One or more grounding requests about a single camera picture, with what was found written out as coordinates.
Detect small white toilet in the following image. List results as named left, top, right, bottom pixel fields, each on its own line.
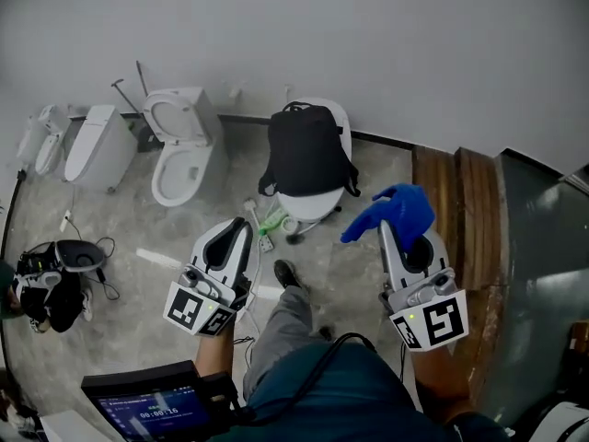
left=17, top=104, right=71, bottom=177

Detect person's left forearm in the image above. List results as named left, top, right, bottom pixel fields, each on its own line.
left=194, top=322, right=239, bottom=378

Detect person's teal shirt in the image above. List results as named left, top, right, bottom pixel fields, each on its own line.
left=238, top=341, right=510, bottom=442

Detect person's right forearm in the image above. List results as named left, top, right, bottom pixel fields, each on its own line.
left=406, top=338, right=471, bottom=416

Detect black floor cable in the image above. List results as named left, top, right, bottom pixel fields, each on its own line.
left=75, top=236, right=121, bottom=302

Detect white toilet with closed lid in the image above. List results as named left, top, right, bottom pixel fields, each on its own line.
left=275, top=96, right=354, bottom=225

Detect white rounded object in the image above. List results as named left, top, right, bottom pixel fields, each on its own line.
left=533, top=400, right=589, bottom=442

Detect white toilet with open lid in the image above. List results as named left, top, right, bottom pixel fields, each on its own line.
left=142, top=86, right=230, bottom=209

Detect white toilet brush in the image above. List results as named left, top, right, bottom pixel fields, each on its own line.
left=242, top=197, right=264, bottom=241

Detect white smart toilet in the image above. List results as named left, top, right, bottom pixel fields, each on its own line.
left=64, top=104, right=139, bottom=193

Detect dark glass railing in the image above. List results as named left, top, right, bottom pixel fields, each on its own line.
left=476, top=147, right=589, bottom=432

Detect green plastic bottle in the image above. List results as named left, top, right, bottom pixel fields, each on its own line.
left=257, top=208, right=285, bottom=238

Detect person's grey trouser leg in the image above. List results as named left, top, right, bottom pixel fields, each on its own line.
left=242, top=285, right=324, bottom=401

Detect grey round device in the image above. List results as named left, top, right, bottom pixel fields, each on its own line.
left=53, top=238, right=107, bottom=274

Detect black backpack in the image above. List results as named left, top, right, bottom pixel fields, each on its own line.
left=257, top=100, right=362, bottom=199

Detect black monitor with screen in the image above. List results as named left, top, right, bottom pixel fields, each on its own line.
left=80, top=359, right=241, bottom=442

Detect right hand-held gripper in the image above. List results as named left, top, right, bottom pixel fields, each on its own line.
left=376, top=218, right=470, bottom=354

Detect wooden stairs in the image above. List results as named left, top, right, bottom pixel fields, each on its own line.
left=410, top=144, right=510, bottom=389

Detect black cable on shirt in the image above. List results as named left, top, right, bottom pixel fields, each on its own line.
left=250, top=331, right=379, bottom=421

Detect blue cloth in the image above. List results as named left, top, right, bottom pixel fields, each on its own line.
left=340, top=182, right=436, bottom=252

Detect black bin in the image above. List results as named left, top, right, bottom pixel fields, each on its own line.
left=136, top=124, right=161, bottom=154

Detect white box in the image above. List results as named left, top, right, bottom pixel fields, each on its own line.
left=38, top=409, right=101, bottom=442

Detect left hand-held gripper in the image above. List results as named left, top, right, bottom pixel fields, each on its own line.
left=163, top=216, right=254, bottom=338

